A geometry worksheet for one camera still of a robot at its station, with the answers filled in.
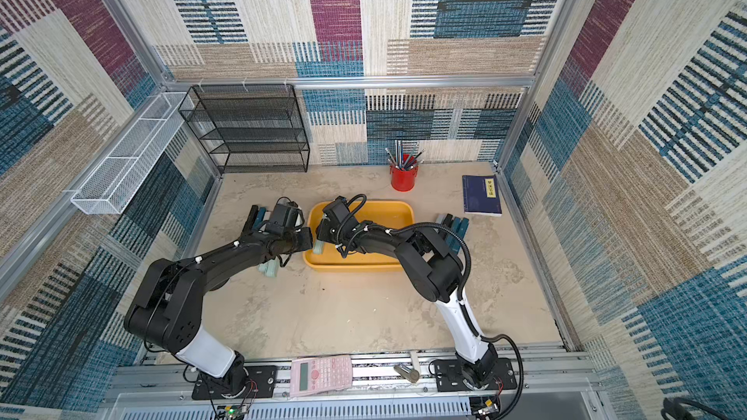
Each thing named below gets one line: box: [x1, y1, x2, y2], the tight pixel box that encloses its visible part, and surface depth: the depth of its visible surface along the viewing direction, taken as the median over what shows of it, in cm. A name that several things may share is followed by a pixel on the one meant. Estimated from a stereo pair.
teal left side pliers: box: [252, 206, 268, 231], surface depth 104 cm
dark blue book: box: [462, 175, 502, 217], surface depth 111 cm
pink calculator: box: [289, 354, 354, 398], surface depth 75 cm
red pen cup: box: [389, 165, 420, 192], surface depth 114 cm
